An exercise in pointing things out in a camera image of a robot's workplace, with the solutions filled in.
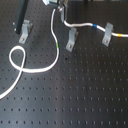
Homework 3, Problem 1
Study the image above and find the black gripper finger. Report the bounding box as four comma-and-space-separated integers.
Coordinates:
57, 6, 63, 13
62, 4, 68, 22

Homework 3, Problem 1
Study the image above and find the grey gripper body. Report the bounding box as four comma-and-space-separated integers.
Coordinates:
42, 0, 68, 8

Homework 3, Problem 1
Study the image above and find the white cable with colour bands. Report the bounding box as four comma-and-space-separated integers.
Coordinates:
0, 8, 128, 100

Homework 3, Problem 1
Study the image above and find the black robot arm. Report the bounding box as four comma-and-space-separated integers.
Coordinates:
14, 0, 68, 34

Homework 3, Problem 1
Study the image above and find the middle metal cable clip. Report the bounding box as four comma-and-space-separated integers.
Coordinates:
66, 28, 78, 51

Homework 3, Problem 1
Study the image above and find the right metal cable clip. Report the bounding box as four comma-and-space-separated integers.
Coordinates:
102, 23, 113, 46

